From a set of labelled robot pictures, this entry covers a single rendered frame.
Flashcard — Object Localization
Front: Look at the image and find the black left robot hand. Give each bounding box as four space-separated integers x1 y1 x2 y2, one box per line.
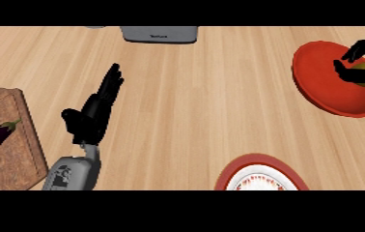
61 62 126 147

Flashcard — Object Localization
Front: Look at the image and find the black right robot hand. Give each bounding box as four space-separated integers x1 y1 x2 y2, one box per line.
332 39 365 85

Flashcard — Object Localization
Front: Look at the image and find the yellow lemon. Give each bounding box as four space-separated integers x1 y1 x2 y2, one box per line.
349 57 365 88

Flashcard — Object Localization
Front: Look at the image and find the red plate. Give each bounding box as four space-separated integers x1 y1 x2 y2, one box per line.
291 41 365 119

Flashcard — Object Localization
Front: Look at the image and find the red and white bowl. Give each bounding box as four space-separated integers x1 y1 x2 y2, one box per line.
214 153 310 191

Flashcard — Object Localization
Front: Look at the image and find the purple eggplant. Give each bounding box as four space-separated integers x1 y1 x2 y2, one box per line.
0 118 22 146

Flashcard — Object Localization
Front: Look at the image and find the brown wooden cutting board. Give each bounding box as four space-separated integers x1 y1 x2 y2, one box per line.
0 87 50 191

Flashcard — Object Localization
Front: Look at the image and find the grey appliance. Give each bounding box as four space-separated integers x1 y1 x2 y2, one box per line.
118 25 199 44

